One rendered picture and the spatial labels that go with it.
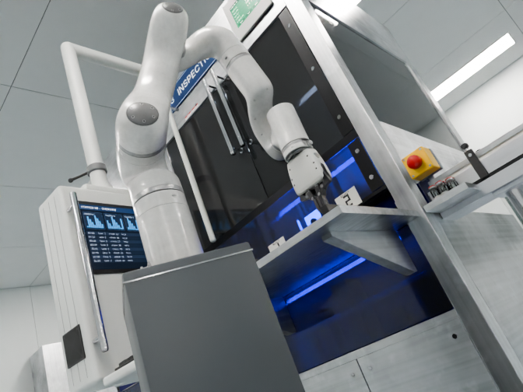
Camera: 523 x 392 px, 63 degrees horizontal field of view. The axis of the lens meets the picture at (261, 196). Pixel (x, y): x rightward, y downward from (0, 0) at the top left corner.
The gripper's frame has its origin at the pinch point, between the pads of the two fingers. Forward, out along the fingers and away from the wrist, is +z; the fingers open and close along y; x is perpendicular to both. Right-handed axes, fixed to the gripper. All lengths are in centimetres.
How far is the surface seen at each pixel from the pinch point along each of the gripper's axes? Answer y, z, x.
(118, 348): 87, 6, 16
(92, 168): 96, -75, 7
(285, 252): 8.1, 9.2, 11.5
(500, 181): -31, 9, -39
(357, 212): -11.1, 8.9, 5.8
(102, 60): 97, -151, -13
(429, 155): -21.5, -5.1, -28.3
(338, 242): -1.5, 11.5, 2.7
